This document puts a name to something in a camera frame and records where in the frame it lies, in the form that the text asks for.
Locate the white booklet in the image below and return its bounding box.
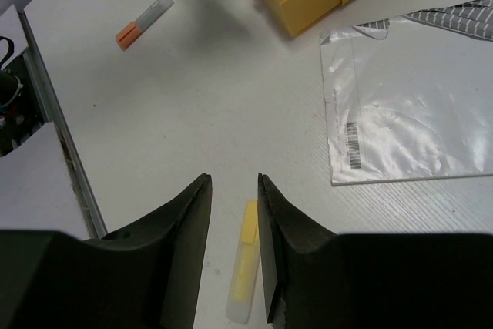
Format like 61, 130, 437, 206
320, 0, 492, 185

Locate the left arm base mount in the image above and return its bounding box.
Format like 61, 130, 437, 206
1, 36, 45, 156

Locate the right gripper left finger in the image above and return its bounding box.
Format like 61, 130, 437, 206
82, 173, 213, 329

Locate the yellow pastel highlighter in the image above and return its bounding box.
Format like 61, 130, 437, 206
226, 200, 260, 324

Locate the orange pastel highlighter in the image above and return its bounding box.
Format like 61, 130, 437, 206
116, 0, 174, 51

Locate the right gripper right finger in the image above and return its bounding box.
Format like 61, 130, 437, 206
257, 173, 340, 328

